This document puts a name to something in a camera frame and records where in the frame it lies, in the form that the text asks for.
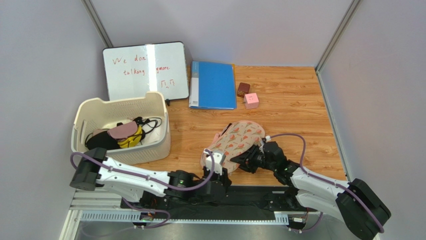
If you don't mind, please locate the floral pink laundry bag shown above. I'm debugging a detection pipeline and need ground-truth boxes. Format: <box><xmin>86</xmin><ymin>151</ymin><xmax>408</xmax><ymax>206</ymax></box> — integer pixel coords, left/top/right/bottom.
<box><xmin>207</xmin><ymin>120</ymin><xmax>266</xmax><ymax>173</ymax></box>

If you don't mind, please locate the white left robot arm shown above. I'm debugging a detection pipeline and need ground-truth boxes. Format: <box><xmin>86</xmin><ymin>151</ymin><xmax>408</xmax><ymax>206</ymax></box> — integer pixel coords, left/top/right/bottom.
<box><xmin>69</xmin><ymin>147</ymin><xmax>232</xmax><ymax>204</ymax></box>

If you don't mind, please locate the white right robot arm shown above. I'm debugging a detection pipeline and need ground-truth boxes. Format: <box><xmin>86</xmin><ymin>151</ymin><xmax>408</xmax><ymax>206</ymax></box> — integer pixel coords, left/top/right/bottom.
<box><xmin>239</xmin><ymin>141</ymin><xmax>392</xmax><ymax>240</ymax></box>

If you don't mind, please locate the cream plastic laundry basket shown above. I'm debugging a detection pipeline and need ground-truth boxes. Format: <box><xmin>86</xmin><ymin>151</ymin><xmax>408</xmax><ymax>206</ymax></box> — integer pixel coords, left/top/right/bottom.
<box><xmin>71</xmin><ymin>91</ymin><xmax>171</xmax><ymax>165</ymax></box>

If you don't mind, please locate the pink bra in basket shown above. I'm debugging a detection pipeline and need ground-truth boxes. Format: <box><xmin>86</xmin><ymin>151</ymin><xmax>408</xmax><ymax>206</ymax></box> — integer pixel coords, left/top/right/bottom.
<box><xmin>107</xmin><ymin>121</ymin><xmax>138</xmax><ymax>141</ymax></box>

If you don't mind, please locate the black bra in basket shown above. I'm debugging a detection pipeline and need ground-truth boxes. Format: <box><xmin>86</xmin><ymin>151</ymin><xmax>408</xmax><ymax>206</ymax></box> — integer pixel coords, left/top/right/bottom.
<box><xmin>85</xmin><ymin>131</ymin><xmax>120</xmax><ymax>150</ymax></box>

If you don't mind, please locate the pink small cube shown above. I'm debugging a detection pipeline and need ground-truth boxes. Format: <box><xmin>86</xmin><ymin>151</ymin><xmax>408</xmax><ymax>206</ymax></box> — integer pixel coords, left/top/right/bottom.
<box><xmin>243</xmin><ymin>93</ymin><xmax>260</xmax><ymax>110</ymax></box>

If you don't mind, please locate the dark red small box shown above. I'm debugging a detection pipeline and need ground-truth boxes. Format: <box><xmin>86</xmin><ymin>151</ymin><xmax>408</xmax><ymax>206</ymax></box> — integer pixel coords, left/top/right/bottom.
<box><xmin>236</xmin><ymin>82</ymin><xmax>251</xmax><ymax>98</ymax></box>

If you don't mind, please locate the blue document folder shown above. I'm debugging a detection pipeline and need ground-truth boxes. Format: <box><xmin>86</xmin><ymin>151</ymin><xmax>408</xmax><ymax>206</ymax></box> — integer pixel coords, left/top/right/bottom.
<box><xmin>188</xmin><ymin>61</ymin><xmax>237</xmax><ymax>110</ymax></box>

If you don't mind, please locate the yellow garment in basket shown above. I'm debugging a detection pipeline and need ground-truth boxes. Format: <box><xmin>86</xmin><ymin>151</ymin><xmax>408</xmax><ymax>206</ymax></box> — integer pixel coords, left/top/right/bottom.
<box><xmin>117</xmin><ymin>126</ymin><xmax>146</xmax><ymax>149</ymax></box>

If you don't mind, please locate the white dry-erase board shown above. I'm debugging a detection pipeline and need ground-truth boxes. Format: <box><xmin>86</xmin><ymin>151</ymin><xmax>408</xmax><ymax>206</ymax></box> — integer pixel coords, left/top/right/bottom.
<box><xmin>102</xmin><ymin>41</ymin><xmax>189</xmax><ymax>101</ymax></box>

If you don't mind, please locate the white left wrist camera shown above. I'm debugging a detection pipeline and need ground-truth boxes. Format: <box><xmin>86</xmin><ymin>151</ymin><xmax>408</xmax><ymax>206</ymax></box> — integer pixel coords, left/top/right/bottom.
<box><xmin>204</xmin><ymin>148</ymin><xmax>226</xmax><ymax>176</ymax></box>

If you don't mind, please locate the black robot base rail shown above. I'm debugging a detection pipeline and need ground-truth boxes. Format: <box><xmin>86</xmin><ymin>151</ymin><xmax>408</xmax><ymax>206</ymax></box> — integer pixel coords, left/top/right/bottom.
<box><xmin>71</xmin><ymin>181</ymin><xmax>334</xmax><ymax>231</ymax></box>

